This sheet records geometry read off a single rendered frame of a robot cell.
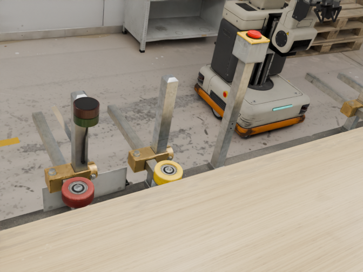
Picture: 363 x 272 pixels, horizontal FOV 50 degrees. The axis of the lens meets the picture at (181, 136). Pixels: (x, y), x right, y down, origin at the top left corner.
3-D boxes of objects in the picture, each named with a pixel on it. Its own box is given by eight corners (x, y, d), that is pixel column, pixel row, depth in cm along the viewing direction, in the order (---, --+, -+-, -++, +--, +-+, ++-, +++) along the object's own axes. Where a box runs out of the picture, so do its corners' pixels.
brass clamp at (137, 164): (126, 161, 122) (127, 149, 119) (164, 152, 129) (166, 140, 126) (134, 174, 118) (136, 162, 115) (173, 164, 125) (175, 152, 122)
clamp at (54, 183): (45, 181, 109) (44, 168, 106) (91, 170, 116) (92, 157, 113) (50, 195, 106) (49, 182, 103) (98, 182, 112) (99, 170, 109)
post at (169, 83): (143, 196, 135) (161, 73, 106) (153, 193, 137) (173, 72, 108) (148, 203, 133) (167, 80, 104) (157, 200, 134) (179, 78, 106)
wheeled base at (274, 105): (191, 91, 317) (197, 63, 302) (251, 81, 347) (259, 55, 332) (240, 141, 274) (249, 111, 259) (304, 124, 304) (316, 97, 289)
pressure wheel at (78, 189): (58, 210, 105) (57, 179, 98) (87, 202, 109) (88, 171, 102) (67, 232, 100) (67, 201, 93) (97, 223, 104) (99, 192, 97)
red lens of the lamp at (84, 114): (69, 106, 93) (69, 99, 92) (94, 102, 96) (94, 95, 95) (78, 120, 90) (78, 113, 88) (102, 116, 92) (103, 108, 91)
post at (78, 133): (72, 219, 124) (70, 89, 95) (82, 216, 125) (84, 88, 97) (75, 228, 121) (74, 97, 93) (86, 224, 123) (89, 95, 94)
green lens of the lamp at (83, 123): (69, 115, 95) (69, 107, 94) (93, 110, 98) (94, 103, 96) (78, 129, 91) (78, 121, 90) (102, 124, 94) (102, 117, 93)
